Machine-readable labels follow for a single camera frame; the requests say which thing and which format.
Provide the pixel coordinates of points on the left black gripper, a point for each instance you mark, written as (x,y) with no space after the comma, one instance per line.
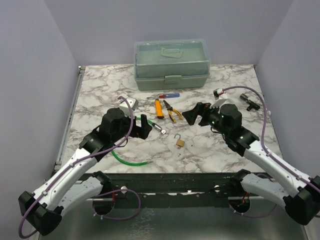
(141,132)

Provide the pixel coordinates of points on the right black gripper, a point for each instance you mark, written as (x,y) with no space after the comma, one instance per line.
(201,108)

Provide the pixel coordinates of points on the green cable lock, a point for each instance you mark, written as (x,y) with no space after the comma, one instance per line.
(137,164)

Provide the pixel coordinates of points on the brass padlock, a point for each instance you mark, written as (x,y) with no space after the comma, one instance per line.
(179,142)

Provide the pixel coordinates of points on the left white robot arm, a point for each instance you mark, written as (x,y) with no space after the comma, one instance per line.
(45,207)

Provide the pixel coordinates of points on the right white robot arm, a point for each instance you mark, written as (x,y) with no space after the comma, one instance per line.
(296,192)

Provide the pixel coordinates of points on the orange utility knife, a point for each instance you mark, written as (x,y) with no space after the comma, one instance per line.
(158,109)

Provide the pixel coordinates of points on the yellow black pliers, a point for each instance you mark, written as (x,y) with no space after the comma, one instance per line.
(171,110)

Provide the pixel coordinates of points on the red blue screwdriver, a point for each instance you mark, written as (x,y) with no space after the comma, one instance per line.
(165,96)

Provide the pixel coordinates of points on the green translucent plastic toolbox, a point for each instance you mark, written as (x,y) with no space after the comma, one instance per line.
(171,64)

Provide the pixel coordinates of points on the black T-shaped fitting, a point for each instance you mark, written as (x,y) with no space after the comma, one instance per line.
(251,105)

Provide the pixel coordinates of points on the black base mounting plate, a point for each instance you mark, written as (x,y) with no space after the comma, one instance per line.
(169,190)

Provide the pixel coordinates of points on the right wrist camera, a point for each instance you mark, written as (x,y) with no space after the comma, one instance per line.
(220,98)

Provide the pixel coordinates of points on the left aluminium rail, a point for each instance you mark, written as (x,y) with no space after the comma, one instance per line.
(58,162)

